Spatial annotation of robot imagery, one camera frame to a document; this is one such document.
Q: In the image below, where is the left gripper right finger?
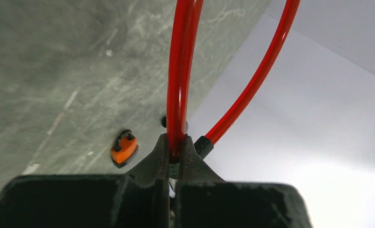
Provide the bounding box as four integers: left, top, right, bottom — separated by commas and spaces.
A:
174, 136, 312, 228

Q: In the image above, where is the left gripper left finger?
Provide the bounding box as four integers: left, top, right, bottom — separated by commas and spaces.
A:
0, 134, 169, 228

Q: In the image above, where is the red cable lock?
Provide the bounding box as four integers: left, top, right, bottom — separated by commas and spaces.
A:
166, 0, 300, 182

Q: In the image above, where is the orange padlock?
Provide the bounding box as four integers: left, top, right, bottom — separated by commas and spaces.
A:
111, 129, 139, 169

